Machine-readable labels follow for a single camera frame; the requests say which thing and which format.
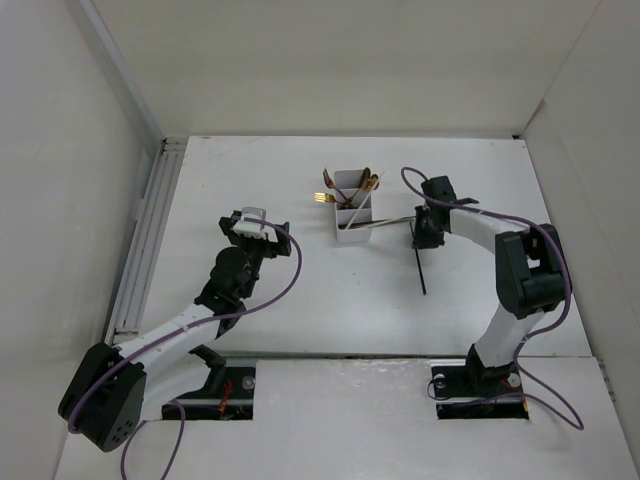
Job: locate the dark grey chopstick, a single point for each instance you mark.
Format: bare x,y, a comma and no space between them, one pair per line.
418,260
357,226

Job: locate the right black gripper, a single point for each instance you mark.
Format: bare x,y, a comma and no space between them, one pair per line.
421,239

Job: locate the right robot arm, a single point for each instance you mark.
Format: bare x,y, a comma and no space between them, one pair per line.
530,281

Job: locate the aluminium frame rail left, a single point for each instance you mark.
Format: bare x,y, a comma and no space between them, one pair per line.
151,213

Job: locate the gold spoon green handle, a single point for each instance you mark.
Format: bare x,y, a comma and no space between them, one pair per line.
372,183

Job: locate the gold fork green handle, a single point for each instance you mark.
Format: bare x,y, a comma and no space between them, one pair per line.
327,198

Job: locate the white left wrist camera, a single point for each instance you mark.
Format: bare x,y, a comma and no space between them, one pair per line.
249,223

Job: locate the silver chopstick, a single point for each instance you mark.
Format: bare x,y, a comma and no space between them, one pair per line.
365,200
386,222

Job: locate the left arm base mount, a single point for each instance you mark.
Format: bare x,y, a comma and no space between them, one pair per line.
223,392

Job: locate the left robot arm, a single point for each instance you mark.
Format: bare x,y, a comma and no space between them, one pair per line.
105,399

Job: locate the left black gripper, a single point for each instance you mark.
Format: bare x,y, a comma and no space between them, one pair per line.
271,249

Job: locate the white three-compartment utensil holder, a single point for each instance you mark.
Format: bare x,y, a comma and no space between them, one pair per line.
355,209

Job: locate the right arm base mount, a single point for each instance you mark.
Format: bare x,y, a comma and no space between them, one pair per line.
466,393

